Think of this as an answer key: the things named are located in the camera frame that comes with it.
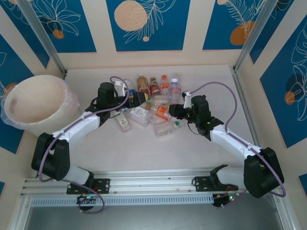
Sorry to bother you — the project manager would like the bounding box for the clear bottle green cap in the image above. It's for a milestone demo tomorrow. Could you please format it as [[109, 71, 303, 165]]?
[[167, 119, 185, 131]]

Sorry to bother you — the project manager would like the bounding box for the red gold tea bottle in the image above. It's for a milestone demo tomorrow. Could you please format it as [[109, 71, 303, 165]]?
[[136, 73, 150, 95]]

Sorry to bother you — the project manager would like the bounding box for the clear water bottle blue label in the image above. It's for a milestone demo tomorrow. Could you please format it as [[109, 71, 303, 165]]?
[[122, 78, 138, 113]]

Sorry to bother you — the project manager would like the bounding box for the orange label bottle orange cap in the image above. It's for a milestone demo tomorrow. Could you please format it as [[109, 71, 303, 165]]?
[[159, 75, 171, 96]]

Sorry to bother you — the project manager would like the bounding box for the cream round bin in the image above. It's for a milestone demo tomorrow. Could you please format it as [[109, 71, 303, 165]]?
[[3, 74, 72, 138]]

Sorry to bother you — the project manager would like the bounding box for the square clear bottle white label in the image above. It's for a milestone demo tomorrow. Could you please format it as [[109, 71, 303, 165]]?
[[129, 106, 156, 127]]

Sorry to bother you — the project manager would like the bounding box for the clear bottle orange label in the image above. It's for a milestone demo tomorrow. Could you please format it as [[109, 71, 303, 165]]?
[[154, 105, 172, 120]]

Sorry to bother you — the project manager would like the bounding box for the clear ribbed bottle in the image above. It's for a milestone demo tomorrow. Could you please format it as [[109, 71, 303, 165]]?
[[152, 95, 172, 108]]

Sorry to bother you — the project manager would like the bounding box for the clear water bottle pink label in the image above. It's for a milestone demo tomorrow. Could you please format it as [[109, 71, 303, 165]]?
[[169, 78, 182, 100]]

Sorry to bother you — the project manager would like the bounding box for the clear crumpled bottle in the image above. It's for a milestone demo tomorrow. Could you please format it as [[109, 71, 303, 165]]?
[[153, 122, 175, 138]]

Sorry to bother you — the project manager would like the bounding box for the clear bottle green red label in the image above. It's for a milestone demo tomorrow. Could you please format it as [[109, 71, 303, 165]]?
[[116, 111, 131, 132]]

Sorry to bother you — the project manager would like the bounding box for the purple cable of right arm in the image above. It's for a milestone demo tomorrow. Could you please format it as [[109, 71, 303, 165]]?
[[190, 81, 287, 209]]

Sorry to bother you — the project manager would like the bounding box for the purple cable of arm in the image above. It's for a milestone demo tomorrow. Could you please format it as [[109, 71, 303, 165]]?
[[37, 75, 130, 214], [190, 81, 287, 209]]

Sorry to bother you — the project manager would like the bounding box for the aluminium table edge rail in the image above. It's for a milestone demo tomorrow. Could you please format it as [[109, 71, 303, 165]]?
[[230, 66, 262, 147]]

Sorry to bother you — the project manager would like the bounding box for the aluminium mounting rail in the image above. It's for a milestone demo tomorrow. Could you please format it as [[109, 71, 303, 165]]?
[[20, 169, 283, 196]]

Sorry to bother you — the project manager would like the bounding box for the black base plate of right arm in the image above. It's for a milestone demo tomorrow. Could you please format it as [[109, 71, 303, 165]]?
[[193, 176, 240, 192]]

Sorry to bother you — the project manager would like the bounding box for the aluminium frame post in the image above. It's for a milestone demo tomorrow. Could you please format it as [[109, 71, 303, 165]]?
[[18, 0, 67, 74], [234, 0, 278, 72]]

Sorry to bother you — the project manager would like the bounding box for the black base plate of left arm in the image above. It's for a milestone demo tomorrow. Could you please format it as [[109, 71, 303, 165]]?
[[66, 178, 111, 195]]

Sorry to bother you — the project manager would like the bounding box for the white slotted cable duct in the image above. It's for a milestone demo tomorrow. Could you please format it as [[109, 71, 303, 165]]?
[[30, 194, 214, 207]]

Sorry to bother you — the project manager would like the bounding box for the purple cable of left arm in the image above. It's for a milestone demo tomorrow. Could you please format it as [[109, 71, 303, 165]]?
[[37, 75, 130, 214]]

